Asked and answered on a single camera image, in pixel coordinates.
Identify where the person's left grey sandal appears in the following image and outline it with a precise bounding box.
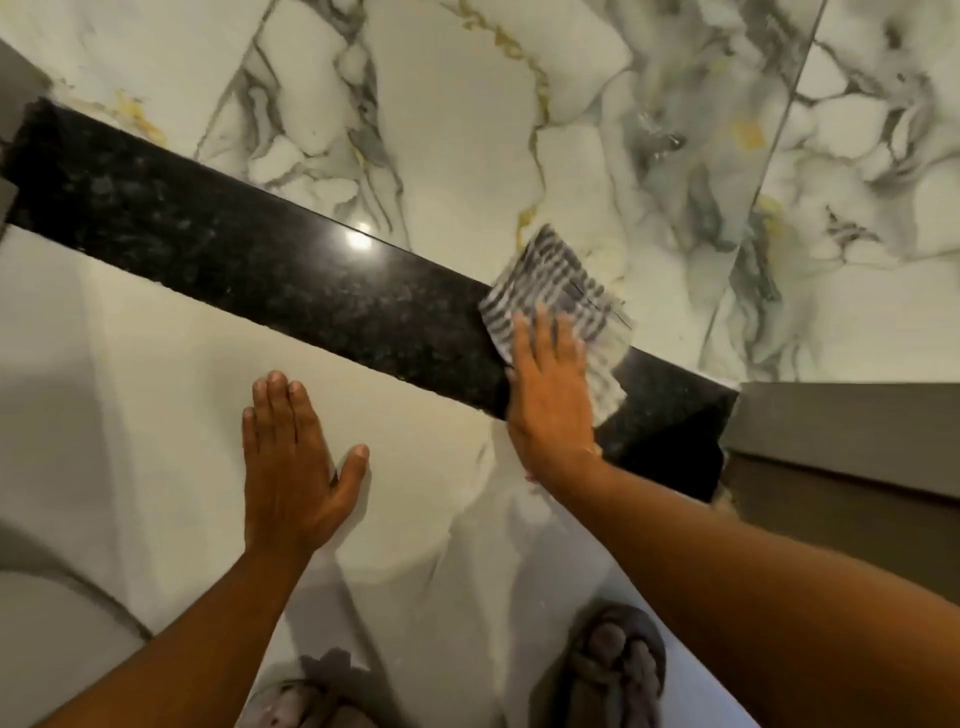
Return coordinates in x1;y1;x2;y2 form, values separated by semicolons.
238;677;380;728

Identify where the black granite ledge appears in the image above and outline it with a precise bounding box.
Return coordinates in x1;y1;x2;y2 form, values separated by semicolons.
0;97;741;504

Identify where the person's right forearm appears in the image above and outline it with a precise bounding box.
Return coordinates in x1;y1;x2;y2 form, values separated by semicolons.
534;451;960;728

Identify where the person's grey sandal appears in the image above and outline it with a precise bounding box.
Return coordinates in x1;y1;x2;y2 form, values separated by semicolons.
238;677;380;728
556;600;669;728

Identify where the person's right grey sandal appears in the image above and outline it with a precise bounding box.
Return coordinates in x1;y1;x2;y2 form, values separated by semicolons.
556;600;669;728

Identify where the grey striped cleaning cloth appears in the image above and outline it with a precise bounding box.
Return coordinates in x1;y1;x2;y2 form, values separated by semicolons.
477;223;636;429

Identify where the person's left hand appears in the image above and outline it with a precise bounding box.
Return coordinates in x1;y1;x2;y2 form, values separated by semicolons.
241;370;371;562

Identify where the person's right hand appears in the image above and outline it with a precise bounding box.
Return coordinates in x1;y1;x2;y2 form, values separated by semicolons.
505;306;603;485

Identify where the person's left forearm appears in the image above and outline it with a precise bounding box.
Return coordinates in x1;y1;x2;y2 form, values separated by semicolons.
36;546;315;728

